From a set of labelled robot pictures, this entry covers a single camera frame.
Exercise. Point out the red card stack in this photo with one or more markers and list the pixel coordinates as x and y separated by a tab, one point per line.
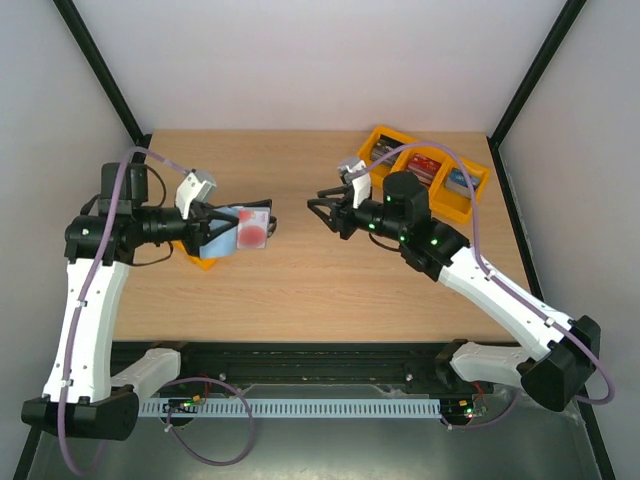
424	168

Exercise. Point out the black card stack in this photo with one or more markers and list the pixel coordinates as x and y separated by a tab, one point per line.
383	145

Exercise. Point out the black aluminium frame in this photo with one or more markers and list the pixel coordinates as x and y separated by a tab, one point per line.
560	28

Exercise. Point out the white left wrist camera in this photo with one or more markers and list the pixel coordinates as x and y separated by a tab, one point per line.
197	186

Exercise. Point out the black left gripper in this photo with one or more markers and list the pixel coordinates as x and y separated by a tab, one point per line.
200	231

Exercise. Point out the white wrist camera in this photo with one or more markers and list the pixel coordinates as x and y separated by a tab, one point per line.
197	186
354	172

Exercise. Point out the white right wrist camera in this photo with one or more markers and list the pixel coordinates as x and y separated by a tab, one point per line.
354	172

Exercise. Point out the white slotted cable duct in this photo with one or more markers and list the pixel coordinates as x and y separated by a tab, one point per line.
295	408

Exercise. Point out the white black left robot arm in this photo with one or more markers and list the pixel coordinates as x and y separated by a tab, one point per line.
81	398

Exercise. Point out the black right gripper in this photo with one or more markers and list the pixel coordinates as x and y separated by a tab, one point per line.
343	218

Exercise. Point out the yellow three-compartment tray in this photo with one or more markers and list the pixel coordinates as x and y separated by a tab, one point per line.
442	201

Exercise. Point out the blue card stack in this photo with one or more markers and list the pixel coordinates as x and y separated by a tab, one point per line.
456	182

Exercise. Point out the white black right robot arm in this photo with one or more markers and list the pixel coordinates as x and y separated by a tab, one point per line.
555	353

